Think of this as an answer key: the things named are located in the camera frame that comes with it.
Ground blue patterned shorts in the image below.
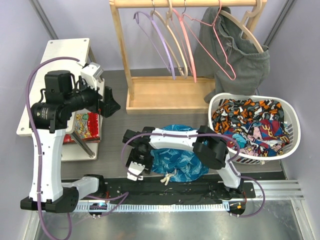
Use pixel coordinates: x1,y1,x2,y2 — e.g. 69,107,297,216
149,124,210,187

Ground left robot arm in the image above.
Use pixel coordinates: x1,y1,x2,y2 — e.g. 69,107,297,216
20,70,121,214

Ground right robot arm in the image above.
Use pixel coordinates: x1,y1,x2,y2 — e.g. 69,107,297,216
122,125,244,200

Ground pink plastic hanger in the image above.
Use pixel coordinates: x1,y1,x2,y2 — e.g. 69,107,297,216
172,8,197,83

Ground purple plastic hanger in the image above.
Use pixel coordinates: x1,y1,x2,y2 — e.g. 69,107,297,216
133,10,177,81

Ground beige wooden hanger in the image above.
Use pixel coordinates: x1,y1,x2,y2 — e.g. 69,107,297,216
149,0,189,80

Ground grey shorts on hanger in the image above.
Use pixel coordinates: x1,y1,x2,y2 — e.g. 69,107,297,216
193,7,270,103

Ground light wooden hanger with shorts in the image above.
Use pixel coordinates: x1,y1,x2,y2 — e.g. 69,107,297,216
219,0,265,53

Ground red colourful book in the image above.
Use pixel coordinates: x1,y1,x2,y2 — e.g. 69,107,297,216
74,112,101,143

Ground wooden clothes rack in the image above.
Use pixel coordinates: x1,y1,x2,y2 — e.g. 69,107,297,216
109,0,257,114

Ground white two-tier side table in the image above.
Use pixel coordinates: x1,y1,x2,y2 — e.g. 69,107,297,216
29,38,105,162

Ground colourful patterned clothes in basket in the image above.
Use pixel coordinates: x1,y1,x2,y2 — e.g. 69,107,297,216
211,98,290,157

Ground white laundry basket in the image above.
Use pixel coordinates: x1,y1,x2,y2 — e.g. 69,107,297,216
208,93,301,165

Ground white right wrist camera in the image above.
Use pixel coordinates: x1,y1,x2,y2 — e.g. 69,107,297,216
126,161,145,181

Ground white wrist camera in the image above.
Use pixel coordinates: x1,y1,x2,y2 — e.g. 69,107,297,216
80,62,103,90
126,161,145,181

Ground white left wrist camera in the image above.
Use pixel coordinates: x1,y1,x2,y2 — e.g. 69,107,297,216
80,62,103,90

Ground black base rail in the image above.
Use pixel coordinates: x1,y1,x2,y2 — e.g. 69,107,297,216
92,174,256,205

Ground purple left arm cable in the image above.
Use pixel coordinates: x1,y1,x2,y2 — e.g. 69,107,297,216
26,56,130,240

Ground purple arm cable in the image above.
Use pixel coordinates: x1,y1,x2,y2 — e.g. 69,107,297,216
26,56,130,240
120,131,266,218

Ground white slotted cable duct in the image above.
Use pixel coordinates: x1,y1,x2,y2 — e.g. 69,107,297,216
73,200,230,213

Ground pink wire hanger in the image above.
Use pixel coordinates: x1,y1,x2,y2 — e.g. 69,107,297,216
181,0,237,81

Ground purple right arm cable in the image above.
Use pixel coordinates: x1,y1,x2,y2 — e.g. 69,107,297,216
120,131,266,218

